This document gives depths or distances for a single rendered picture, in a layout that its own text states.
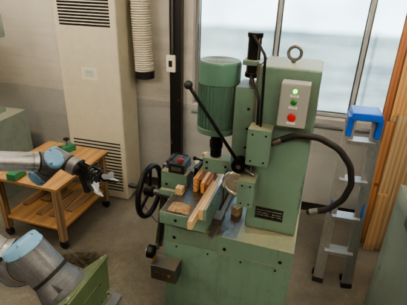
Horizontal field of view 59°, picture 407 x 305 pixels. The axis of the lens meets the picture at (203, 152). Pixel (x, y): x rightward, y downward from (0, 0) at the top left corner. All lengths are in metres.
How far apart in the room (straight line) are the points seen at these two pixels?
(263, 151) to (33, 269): 0.95
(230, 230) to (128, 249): 1.29
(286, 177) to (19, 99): 2.97
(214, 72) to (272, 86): 0.23
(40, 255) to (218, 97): 0.90
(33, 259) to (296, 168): 1.05
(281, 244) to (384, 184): 1.40
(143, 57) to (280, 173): 1.72
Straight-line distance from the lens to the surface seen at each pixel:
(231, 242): 1.59
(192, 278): 1.80
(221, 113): 1.48
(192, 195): 1.66
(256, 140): 1.35
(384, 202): 2.85
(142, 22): 2.85
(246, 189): 1.44
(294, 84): 1.30
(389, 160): 2.77
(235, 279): 1.71
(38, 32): 3.57
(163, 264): 1.72
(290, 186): 1.51
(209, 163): 1.63
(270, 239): 1.60
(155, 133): 3.24
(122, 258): 2.72
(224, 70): 1.42
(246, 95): 1.44
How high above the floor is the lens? 1.79
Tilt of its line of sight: 25 degrees down
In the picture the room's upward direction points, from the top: 2 degrees clockwise
